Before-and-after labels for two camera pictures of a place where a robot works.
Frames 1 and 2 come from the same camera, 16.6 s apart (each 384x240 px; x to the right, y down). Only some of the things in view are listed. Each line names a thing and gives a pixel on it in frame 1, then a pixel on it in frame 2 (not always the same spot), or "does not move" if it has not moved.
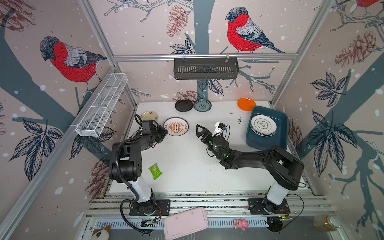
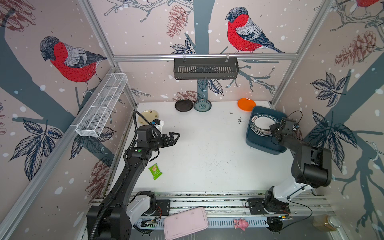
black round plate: (184, 105) does not move
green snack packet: (155, 171) does not move
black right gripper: (206, 131) → (274, 126)
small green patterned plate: (202, 105) does not move
